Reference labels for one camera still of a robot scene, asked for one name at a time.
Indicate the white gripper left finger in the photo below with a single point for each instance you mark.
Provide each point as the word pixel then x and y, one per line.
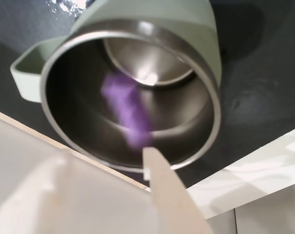
pixel 23 202

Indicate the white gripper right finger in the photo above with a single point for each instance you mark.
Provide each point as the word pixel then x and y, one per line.
pixel 171 202

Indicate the purple pen grip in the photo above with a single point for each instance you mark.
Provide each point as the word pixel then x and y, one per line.
pixel 128 109

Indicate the pale green steel-lined mug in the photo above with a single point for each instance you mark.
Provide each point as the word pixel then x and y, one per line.
pixel 84 126

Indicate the dark grey table mat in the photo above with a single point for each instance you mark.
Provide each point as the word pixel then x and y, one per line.
pixel 259 97

